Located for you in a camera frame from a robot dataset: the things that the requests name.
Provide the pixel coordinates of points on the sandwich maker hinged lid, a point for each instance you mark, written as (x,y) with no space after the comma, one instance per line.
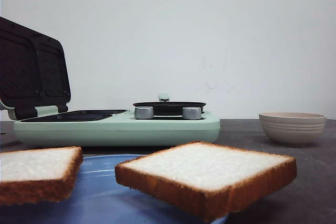
(33,72)

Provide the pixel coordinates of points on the blue plate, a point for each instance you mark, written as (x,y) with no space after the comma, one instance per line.
(97,198)

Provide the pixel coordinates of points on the beige ribbed bowl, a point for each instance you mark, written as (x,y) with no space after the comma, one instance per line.
(292,128)

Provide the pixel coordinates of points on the mint green sandwich maker base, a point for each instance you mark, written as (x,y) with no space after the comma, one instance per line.
(114,128)

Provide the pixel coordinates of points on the black round frying pan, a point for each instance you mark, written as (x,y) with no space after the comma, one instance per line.
(165,107)

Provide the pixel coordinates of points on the silver control knob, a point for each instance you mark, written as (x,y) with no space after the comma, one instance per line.
(191,113)
(143,112)

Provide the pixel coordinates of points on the right silver control knob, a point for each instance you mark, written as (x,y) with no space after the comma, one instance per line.
(191,113)

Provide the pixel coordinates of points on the left silver control knob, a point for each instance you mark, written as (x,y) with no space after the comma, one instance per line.
(143,112)

